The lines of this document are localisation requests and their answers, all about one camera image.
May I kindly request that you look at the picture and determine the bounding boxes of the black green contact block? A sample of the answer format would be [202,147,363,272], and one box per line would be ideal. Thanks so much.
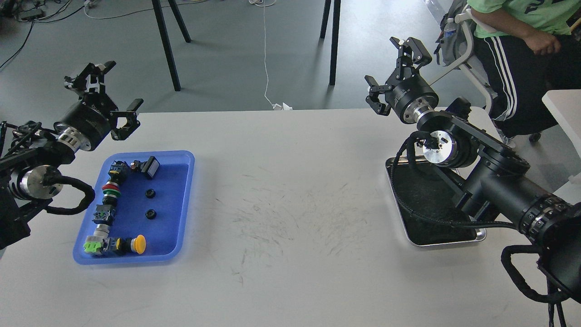
[93,204,117,226]

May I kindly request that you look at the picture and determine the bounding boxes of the yellow mushroom push button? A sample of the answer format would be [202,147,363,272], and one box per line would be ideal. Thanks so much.
[108,234,147,255]

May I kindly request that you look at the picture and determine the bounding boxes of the small black gear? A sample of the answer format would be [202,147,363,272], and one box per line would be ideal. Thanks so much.
[145,209,157,220]
[145,188,156,199]

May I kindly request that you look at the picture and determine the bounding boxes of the white office chair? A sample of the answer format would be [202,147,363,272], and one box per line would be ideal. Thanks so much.
[434,0,497,113]

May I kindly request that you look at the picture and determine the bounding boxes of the person in green shirt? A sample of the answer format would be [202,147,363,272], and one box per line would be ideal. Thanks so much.
[467,0,581,143]

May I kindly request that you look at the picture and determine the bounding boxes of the white side table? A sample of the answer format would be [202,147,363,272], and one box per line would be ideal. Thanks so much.
[542,89,581,155]

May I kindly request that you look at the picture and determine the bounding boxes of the black cables on floor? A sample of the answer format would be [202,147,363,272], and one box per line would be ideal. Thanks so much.
[0,0,98,71]

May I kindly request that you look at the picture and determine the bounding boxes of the red green pilot light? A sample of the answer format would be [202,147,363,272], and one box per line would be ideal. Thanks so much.
[101,180,122,207]

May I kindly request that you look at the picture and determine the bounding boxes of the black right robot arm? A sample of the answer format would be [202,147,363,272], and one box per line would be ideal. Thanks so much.
[365,37,581,327]

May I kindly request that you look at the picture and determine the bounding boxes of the black table leg right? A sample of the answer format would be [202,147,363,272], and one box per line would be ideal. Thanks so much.
[319,0,342,86]

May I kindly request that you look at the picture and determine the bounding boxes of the black rectangular push button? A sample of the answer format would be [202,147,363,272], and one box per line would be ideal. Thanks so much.
[129,156,161,179]

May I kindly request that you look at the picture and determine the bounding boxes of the blue plastic tray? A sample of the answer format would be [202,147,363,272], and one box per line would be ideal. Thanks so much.
[73,150,195,265]

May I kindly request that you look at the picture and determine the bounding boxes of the white cable on floor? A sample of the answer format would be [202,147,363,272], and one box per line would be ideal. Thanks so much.
[248,0,293,111]

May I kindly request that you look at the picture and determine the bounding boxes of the black table leg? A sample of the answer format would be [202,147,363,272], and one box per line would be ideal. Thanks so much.
[319,0,342,86]
[151,0,191,92]

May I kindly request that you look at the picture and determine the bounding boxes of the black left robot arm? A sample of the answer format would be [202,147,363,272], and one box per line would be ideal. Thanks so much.
[0,60,143,249]

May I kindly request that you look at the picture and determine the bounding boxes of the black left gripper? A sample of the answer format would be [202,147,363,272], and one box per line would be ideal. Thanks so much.
[54,60,144,152]

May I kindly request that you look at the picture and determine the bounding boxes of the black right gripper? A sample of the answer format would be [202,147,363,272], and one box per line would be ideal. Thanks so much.
[364,37,438,124]

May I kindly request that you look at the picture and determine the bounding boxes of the green and grey switch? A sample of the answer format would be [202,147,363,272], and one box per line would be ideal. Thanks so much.
[83,224,110,256]

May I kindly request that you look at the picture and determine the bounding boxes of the silver metal tray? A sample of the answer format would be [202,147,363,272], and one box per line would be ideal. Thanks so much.
[388,156,487,249]

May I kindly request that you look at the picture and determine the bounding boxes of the black table leg left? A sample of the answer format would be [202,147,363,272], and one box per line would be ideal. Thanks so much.
[151,0,191,92]

